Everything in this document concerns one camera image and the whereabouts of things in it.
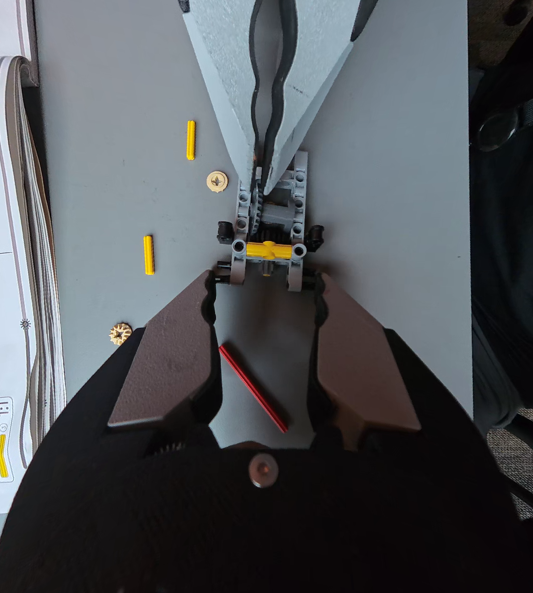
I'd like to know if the red long lego axle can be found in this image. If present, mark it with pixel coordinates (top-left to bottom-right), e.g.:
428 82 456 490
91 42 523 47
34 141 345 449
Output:
218 344 290 434

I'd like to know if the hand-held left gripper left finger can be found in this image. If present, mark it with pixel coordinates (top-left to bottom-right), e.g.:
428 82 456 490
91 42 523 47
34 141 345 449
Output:
106 270 224 429

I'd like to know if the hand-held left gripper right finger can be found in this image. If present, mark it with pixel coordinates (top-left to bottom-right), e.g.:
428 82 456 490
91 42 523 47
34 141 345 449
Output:
307 272 422 451

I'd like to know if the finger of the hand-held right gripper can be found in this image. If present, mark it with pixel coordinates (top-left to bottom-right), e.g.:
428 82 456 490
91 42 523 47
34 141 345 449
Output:
263 0 379 196
180 0 267 196

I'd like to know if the grey lego frame assembly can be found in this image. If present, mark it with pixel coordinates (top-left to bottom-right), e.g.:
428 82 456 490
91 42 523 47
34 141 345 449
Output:
215 150 325 292

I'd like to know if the black badge reel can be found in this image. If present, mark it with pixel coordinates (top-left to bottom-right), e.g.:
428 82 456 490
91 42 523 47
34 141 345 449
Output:
477 93 533 152

